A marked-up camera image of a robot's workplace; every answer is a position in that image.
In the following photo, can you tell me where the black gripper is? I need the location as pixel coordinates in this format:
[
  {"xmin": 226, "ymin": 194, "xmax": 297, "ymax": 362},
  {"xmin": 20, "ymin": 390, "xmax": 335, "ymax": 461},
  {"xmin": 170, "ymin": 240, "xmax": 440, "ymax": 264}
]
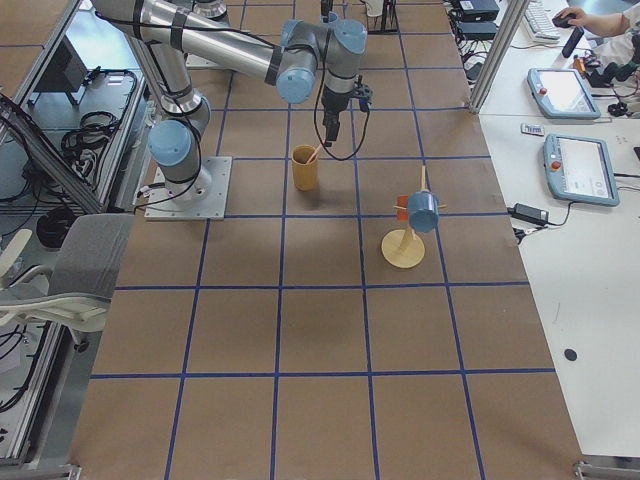
[{"xmin": 321, "ymin": 87, "xmax": 350, "ymax": 145}]

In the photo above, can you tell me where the pink chopstick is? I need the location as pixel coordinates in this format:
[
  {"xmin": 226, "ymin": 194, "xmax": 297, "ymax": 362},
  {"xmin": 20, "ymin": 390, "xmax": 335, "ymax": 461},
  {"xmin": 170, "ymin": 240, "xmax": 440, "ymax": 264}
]
[{"xmin": 306, "ymin": 143, "xmax": 324, "ymax": 164}]

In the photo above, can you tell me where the person hand on mouse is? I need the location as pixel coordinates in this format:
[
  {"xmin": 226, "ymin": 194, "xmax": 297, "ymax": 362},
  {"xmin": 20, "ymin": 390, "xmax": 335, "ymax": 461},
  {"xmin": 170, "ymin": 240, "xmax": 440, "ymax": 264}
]
[{"xmin": 552, "ymin": 7, "xmax": 589, "ymax": 28}]

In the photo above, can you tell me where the bamboo cylinder holder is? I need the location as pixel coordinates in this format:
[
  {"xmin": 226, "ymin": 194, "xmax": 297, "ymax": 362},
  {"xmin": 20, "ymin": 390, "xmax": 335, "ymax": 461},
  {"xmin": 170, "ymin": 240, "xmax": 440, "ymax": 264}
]
[{"xmin": 292, "ymin": 145, "xmax": 318, "ymax": 191}]

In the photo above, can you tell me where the orange red mug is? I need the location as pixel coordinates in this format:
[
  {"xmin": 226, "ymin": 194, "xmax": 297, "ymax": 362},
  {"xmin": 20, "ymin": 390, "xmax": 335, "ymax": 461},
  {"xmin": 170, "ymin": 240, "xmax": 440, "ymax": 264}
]
[{"xmin": 394, "ymin": 195, "xmax": 409, "ymax": 222}]

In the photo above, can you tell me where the blue mug on tree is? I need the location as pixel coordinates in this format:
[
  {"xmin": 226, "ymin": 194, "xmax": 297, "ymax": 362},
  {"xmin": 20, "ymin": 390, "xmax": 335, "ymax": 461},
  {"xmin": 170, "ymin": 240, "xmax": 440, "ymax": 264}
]
[{"xmin": 407, "ymin": 191, "xmax": 440, "ymax": 233}]

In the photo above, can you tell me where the wooden mug tree stand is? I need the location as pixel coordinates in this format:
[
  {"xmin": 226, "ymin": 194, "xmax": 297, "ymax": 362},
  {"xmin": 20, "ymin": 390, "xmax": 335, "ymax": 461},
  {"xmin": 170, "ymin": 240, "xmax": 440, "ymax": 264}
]
[{"xmin": 381, "ymin": 165, "xmax": 444, "ymax": 269}]

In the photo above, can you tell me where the black power adapter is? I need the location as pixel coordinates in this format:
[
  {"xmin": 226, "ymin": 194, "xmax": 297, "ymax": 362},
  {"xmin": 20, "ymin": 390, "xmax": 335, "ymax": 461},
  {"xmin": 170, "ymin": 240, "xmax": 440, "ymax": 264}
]
[{"xmin": 507, "ymin": 203, "xmax": 549, "ymax": 226}]

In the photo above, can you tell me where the teach pendant far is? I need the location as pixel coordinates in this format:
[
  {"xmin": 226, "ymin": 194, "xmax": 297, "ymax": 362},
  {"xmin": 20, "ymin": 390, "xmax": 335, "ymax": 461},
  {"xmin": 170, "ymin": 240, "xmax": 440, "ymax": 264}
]
[{"xmin": 527, "ymin": 68, "xmax": 601, "ymax": 120}]

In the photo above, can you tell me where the teach pendant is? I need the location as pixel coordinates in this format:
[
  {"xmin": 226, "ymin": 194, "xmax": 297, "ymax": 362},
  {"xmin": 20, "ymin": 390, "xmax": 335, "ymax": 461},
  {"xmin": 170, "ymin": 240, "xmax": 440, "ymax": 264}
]
[
  {"xmin": 527, "ymin": 68, "xmax": 601, "ymax": 120},
  {"xmin": 542, "ymin": 134, "xmax": 620, "ymax": 207}
]

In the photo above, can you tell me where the teach pendant near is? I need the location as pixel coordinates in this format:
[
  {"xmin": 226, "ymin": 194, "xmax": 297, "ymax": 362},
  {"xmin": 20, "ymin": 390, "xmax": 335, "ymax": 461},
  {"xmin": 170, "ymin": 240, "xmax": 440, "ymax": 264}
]
[{"xmin": 542, "ymin": 134, "xmax": 620, "ymax": 207}]

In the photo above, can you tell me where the grey office chair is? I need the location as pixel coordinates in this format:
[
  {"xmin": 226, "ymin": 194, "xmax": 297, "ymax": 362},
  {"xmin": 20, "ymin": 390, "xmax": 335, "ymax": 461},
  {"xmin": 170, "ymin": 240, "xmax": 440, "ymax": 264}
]
[{"xmin": 1, "ymin": 213, "xmax": 134, "ymax": 352}]

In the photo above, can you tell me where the black wire mug rack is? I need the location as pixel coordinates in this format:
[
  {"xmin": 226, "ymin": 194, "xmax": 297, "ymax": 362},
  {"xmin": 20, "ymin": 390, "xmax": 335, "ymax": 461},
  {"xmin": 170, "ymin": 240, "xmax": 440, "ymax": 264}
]
[{"xmin": 362, "ymin": 0, "xmax": 399, "ymax": 35}]

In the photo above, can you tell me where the aluminium frame post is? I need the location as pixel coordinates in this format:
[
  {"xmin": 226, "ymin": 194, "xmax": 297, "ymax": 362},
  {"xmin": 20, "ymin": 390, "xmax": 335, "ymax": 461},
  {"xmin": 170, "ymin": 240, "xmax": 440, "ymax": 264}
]
[{"xmin": 468, "ymin": 0, "xmax": 529, "ymax": 114}]

